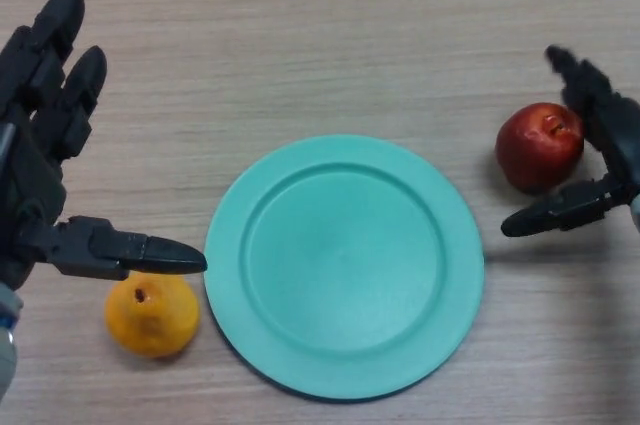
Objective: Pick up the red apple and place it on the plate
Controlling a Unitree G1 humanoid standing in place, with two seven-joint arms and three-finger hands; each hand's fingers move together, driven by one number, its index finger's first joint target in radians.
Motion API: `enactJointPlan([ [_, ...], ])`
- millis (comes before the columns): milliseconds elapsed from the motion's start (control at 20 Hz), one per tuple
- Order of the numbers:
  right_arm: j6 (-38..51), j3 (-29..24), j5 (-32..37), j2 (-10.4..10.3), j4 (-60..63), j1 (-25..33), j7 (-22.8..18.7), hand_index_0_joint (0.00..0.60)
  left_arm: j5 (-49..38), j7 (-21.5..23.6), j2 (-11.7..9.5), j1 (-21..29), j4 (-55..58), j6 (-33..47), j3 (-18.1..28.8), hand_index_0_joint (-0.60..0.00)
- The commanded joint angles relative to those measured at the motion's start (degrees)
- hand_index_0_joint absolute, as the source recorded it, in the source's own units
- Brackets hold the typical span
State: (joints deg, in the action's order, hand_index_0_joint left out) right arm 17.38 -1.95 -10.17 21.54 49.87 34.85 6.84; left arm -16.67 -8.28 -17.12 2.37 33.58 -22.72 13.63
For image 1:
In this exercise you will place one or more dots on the red apple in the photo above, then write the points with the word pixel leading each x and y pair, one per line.
pixel 539 147

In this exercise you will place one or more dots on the yellow pear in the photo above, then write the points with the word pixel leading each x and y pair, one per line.
pixel 150 322

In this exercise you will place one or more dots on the green round plate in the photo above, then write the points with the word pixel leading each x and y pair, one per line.
pixel 345 267

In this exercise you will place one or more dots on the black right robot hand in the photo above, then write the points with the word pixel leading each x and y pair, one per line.
pixel 595 145

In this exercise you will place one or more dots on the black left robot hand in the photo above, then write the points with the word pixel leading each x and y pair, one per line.
pixel 35 170

